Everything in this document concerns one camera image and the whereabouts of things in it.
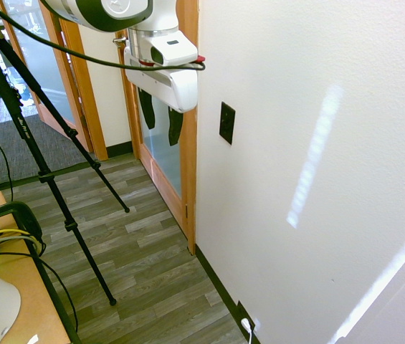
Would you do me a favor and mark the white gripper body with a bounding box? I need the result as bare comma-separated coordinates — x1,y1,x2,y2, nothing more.
123,47,200,114

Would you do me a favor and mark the grey cable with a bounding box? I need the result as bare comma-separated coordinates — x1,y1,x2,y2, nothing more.
0,234,40,256

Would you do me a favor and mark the wooden door with glass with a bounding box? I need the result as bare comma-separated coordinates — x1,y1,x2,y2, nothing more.
115,0,200,256

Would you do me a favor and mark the white plug with cable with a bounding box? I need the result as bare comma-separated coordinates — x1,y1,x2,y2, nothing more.
239,317,257,344

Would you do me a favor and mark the black C-clamp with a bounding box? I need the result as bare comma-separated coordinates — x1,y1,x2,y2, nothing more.
0,200,44,252

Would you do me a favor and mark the dark baseboard strip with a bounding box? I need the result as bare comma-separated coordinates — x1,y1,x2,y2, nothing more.
194,242,262,344

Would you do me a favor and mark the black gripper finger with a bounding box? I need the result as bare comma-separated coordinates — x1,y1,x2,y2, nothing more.
138,87,157,130
166,105,185,147

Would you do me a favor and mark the black camera tripod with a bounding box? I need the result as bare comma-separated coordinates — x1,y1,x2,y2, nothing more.
0,0,131,344

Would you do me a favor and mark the wooden framed glass partition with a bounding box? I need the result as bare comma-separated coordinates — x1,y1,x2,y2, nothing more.
0,0,109,162

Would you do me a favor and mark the dark light switch plate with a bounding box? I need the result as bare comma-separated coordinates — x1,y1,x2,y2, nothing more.
219,100,237,146

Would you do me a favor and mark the yellow cable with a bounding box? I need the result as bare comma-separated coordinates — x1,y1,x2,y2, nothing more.
0,229,42,257

